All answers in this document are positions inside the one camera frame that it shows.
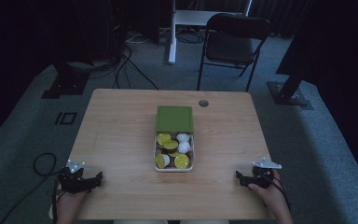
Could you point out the white desk frame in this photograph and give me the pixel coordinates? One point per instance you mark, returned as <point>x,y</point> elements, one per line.
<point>172,46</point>

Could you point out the white storage box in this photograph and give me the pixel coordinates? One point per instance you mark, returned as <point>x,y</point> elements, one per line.
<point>174,169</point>

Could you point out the person's left hand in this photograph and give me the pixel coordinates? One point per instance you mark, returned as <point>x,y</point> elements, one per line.
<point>70,200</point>

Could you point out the dark curtain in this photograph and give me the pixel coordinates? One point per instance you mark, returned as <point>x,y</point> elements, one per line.
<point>338,46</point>

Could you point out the pile of yellow-lidded capsules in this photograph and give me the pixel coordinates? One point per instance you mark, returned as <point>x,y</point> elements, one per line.
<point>182,161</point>

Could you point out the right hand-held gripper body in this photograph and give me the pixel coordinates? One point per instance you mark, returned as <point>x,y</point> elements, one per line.
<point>261,177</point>

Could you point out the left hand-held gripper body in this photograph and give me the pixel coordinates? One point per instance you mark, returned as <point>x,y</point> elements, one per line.
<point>73,182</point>

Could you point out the person's right hand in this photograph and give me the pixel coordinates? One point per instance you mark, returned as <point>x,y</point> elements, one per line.
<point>273,194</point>

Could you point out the green box lid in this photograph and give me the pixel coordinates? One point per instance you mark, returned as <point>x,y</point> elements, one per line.
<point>174,118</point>

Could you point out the grey round table grommet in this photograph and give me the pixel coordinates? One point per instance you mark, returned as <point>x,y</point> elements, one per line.
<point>203,103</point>

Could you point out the black folding chair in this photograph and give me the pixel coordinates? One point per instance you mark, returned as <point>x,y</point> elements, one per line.
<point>230,46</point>

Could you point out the black stand with base plate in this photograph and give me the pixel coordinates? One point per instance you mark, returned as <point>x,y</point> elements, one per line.
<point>287,95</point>
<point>66,85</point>

